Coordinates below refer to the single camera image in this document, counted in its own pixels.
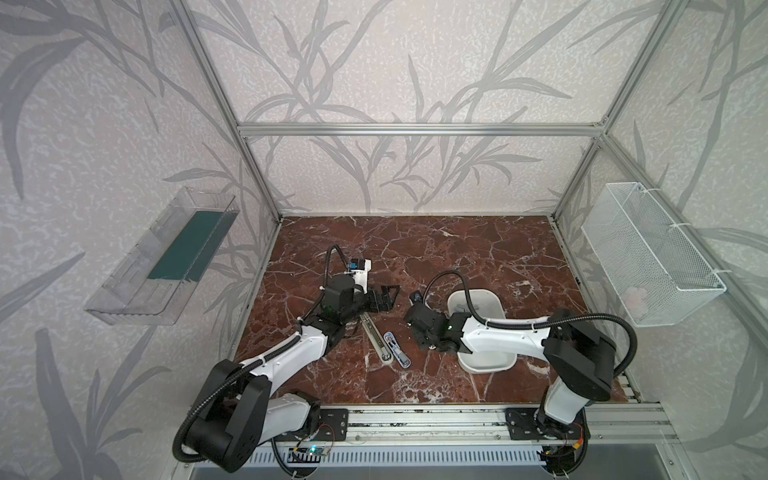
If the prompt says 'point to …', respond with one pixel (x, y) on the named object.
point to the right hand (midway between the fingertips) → (421, 317)
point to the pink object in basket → (635, 298)
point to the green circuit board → (317, 450)
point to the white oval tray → (489, 305)
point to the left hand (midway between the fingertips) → (392, 280)
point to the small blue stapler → (397, 350)
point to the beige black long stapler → (376, 339)
